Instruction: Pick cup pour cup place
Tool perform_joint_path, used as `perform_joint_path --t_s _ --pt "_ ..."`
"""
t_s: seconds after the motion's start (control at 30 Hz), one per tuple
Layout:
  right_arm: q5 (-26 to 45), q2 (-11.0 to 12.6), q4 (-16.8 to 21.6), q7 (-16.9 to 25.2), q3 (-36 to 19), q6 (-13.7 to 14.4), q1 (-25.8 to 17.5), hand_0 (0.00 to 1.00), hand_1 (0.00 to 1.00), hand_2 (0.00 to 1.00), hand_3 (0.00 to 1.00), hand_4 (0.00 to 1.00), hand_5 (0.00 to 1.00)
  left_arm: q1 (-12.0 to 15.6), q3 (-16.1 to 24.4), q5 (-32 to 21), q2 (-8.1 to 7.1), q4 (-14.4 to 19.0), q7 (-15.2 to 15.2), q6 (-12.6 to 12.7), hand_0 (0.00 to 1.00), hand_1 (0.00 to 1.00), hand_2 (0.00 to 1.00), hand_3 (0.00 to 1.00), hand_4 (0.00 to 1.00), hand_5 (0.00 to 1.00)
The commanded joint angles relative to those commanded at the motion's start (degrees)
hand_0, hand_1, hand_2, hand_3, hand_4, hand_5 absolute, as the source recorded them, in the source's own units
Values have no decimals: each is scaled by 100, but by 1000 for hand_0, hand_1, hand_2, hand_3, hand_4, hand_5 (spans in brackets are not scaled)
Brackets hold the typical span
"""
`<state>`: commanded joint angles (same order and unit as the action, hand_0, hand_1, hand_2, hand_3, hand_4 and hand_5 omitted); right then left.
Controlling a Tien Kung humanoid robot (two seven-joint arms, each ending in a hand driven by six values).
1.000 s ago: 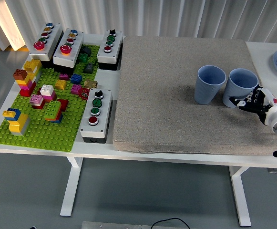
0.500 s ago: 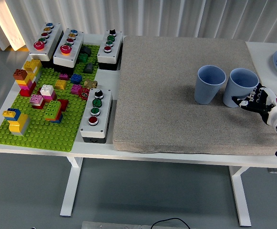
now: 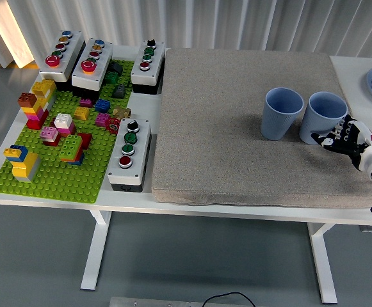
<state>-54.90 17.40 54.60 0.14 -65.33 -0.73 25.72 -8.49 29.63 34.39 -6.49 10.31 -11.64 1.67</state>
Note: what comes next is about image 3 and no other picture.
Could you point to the white and pink brick stack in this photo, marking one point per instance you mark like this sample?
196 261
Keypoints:
62 121

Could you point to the brown-topped brick tower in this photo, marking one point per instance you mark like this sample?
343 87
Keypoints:
27 99

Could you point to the four-button control box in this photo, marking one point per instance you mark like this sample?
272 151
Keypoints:
155 60
141 150

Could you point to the green studded baseplate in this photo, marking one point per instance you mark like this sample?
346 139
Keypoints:
61 182

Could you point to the brass pipe fitting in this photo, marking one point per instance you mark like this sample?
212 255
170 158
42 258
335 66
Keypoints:
121 112

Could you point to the white pleated curtain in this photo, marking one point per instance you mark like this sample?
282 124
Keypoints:
301 22

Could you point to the five-button control box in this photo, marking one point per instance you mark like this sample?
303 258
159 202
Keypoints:
104 57
73 51

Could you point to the green-topped brick stack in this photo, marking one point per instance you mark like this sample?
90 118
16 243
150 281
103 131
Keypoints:
70 147

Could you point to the blue yellow grey brick stack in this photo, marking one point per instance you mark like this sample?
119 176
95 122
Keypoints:
25 166

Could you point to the dark green brick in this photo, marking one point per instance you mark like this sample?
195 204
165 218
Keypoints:
111 78

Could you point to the yellow and white brick tower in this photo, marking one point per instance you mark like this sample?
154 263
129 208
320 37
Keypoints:
43 88

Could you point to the blue ribbed cup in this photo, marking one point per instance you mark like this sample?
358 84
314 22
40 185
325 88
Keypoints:
317 123
275 124

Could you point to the pink white red brick stack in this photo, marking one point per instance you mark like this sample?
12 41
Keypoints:
48 132

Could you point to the grey-brown foam mat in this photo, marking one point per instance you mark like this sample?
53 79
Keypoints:
211 128

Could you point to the small magenta brick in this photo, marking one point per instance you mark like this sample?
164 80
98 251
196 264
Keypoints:
85 103

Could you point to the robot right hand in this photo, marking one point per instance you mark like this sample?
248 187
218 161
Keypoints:
355 140

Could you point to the red valve handwheel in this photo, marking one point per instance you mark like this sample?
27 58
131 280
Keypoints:
112 125

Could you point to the dark grey curved piece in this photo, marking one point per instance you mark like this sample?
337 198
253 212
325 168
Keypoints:
116 67

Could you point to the white table leg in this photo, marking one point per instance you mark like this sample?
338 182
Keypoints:
93 256
323 262

